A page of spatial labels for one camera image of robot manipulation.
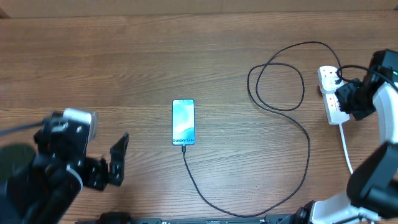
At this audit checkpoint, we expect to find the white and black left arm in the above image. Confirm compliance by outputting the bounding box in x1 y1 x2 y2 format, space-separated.
1 114 129 223

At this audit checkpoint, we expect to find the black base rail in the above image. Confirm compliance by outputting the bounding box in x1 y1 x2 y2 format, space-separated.
76 212 303 224

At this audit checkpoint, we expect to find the white power strip cord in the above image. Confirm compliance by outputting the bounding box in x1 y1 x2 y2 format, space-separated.
338 123 355 175

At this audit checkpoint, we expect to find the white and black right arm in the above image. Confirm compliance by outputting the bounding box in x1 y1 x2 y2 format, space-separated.
282 49 397 223

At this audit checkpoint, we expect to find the blue screen smartphone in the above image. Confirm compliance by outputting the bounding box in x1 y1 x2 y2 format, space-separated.
172 99 195 146

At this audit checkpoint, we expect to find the white power strip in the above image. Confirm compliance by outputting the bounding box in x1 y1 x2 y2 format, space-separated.
317 65 350 125

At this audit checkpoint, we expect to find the white charger plug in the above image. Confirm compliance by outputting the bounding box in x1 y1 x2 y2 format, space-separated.
320 77 344 94

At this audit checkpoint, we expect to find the black charger cable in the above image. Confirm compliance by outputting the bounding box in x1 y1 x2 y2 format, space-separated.
181 40 343 218

